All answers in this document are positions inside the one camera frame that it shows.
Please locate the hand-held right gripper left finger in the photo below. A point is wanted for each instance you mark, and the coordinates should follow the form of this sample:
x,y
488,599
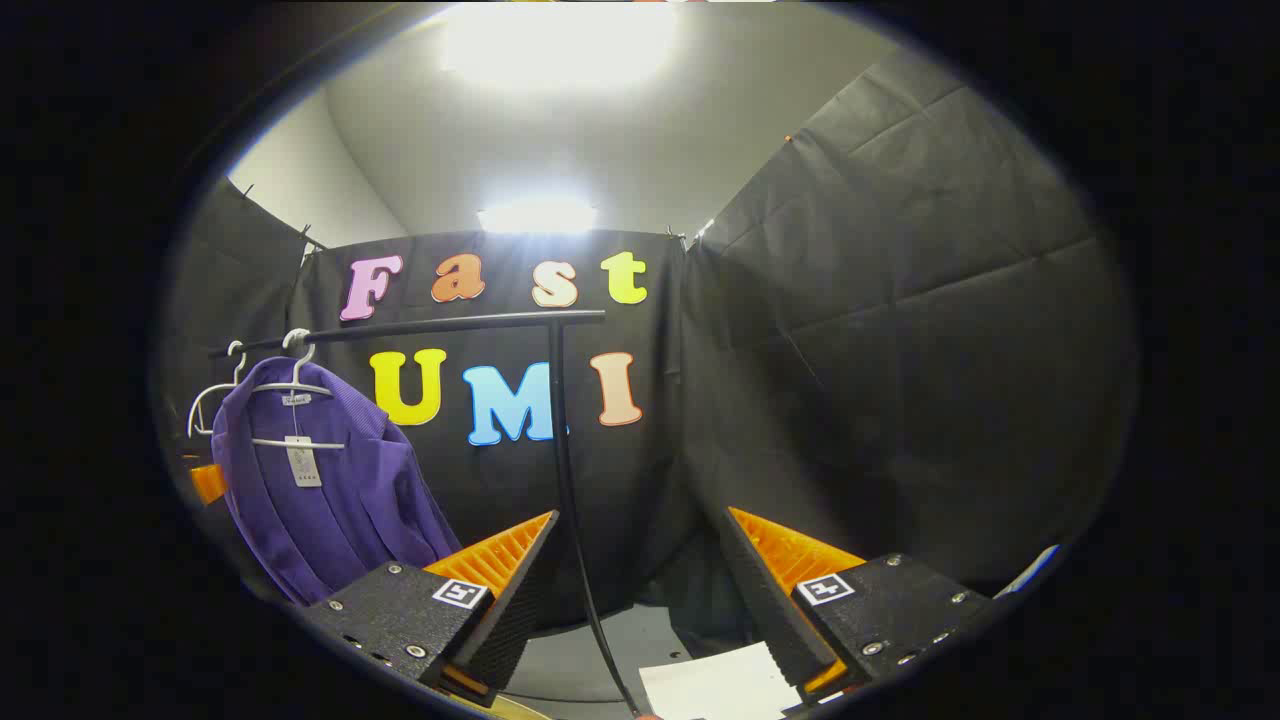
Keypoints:
x,y
520,610

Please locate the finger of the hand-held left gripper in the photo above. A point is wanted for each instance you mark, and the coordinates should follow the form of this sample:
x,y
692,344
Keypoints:
x,y
208,483

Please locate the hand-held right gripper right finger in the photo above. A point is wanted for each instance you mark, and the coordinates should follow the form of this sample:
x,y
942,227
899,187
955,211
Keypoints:
x,y
770,610

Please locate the purple knit cardigan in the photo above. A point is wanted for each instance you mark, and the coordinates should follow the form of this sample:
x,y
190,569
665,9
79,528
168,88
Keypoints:
x,y
330,520

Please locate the white plastic hanger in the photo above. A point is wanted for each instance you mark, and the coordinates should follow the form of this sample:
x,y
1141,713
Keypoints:
x,y
270,441
238,372

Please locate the black clothes rack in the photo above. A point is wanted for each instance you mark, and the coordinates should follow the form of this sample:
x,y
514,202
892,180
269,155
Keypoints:
x,y
450,323

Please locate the white box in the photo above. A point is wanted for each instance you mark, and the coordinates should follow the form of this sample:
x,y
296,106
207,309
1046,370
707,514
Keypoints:
x,y
720,685

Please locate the black backdrop cloth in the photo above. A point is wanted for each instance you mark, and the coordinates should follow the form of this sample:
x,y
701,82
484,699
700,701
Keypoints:
x,y
900,350

